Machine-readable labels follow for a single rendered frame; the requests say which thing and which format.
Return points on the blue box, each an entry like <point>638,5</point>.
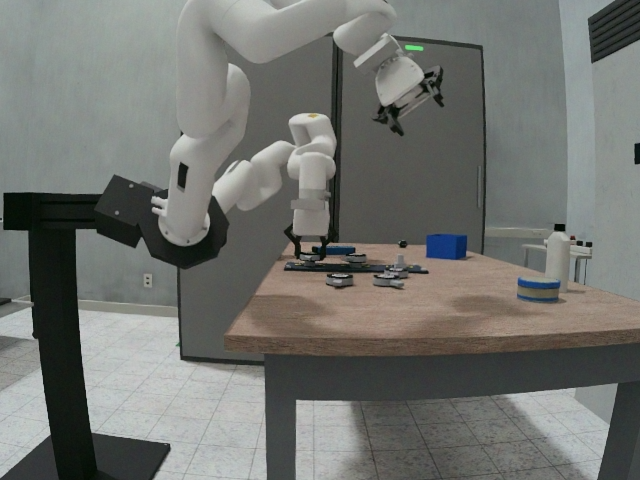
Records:
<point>452,247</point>

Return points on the white plastic bottle with black cap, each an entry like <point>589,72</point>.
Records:
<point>558,255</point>

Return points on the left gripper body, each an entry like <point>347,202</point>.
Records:
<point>311,222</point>

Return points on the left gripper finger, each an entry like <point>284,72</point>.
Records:
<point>296,241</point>
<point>326,242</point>

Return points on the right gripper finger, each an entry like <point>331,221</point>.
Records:
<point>387,117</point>
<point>433,85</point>

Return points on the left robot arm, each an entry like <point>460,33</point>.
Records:
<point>263,179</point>

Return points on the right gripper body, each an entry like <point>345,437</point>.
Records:
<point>398,83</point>

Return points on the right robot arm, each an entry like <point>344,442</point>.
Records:
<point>260,34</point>

